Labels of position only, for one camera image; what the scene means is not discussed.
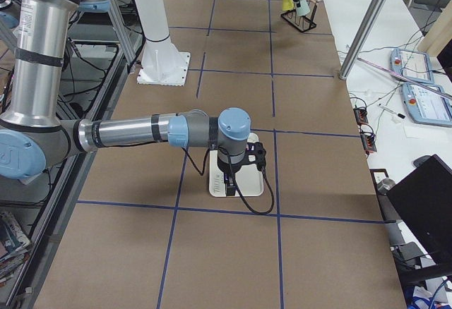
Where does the aluminium frame post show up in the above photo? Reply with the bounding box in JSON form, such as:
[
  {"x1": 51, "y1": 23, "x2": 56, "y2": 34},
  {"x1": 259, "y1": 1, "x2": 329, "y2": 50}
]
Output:
[{"x1": 339, "y1": 0, "x2": 386, "y2": 80}]

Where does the black wire cup rack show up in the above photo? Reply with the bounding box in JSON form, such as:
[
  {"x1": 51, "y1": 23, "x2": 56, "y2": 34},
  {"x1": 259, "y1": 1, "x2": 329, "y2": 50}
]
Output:
[{"x1": 280, "y1": 1, "x2": 318, "y2": 32}]

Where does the metal cup on desk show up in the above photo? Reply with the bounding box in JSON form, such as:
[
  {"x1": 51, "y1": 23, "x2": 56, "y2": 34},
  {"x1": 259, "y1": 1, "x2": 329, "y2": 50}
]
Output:
[{"x1": 376, "y1": 178, "x2": 396, "y2": 195}]

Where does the upper teach pendant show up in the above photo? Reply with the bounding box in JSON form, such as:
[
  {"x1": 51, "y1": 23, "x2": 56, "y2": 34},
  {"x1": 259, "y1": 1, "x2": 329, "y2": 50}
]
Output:
[{"x1": 391, "y1": 48, "x2": 434, "y2": 84}]

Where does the black laptop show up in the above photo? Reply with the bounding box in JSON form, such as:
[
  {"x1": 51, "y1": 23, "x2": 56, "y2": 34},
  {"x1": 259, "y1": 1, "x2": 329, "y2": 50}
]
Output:
[{"x1": 387, "y1": 154, "x2": 451, "y2": 263}]

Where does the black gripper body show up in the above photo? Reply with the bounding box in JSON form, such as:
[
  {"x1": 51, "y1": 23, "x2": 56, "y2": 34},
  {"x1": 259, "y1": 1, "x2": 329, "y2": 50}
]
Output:
[{"x1": 217, "y1": 146, "x2": 247, "y2": 196}]

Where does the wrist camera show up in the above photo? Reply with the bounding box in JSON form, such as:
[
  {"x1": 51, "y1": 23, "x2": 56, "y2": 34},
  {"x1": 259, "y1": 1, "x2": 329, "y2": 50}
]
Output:
[{"x1": 244, "y1": 142, "x2": 266, "y2": 172}]

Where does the black marker pen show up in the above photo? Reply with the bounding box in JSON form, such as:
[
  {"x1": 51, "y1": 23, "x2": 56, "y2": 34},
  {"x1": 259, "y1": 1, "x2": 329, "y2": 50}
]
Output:
[{"x1": 378, "y1": 104, "x2": 406, "y2": 119}]

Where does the light green cup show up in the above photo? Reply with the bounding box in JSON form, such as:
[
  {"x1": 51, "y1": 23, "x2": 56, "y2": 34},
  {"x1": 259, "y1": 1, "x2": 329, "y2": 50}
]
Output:
[{"x1": 294, "y1": 0, "x2": 311, "y2": 17}]

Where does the lower orange connector box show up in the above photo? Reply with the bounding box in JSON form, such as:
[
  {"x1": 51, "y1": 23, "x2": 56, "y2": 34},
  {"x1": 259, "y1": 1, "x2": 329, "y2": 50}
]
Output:
[{"x1": 360, "y1": 131, "x2": 377, "y2": 155}]

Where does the orange connector box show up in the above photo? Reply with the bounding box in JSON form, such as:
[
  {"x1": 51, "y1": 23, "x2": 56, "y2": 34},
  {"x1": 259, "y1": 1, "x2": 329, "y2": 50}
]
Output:
[
  {"x1": 360, "y1": 131, "x2": 377, "y2": 155},
  {"x1": 353, "y1": 107, "x2": 368, "y2": 125}
]

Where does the camera cable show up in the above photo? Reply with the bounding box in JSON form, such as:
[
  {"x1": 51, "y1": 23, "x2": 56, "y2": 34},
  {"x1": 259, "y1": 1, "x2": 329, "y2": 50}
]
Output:
[{"x1": 182, "y1": 145, "x2": 275, "y2": 215}]

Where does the upper orange connector box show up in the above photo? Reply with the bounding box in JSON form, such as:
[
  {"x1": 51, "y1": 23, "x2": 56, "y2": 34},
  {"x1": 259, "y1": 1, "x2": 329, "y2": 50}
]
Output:
[{"x1": 353, "y1": 107, "x2": 368, "y2": 125}]

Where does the teach pendant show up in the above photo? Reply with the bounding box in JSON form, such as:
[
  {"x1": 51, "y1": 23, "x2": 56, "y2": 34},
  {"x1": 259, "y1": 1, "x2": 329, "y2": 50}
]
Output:
[
  {"x1": 391, "y1": 48, "x2": 434, "y2": 84},
  {"x1": 402, "y1": 83, "x2": 451, "y2": 128}
]

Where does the lower teach pendant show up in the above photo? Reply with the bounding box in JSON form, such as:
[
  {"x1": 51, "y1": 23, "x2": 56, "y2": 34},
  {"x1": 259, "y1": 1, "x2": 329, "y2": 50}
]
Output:
[{"x1": 402, "y1": 83, "x2": 451, "y2": 128}]

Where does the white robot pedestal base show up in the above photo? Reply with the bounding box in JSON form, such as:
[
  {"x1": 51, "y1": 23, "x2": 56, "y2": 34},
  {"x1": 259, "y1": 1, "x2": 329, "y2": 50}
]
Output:
[{"x1": 134, "y1": 0, "x2": 191, "y2": 86}]

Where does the yellow cup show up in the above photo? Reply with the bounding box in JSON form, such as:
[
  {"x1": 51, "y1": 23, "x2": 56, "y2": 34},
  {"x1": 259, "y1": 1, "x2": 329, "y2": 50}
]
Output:
[{"x1": 281, "y1": 0, "x2": 294, "y2": 12}]

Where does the cream bear tray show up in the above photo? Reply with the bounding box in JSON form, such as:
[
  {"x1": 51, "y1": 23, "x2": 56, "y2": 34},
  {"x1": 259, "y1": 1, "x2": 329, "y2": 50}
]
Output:
[{"x1": 208, "y1": 131, "x2": 263, "y2": 198}]

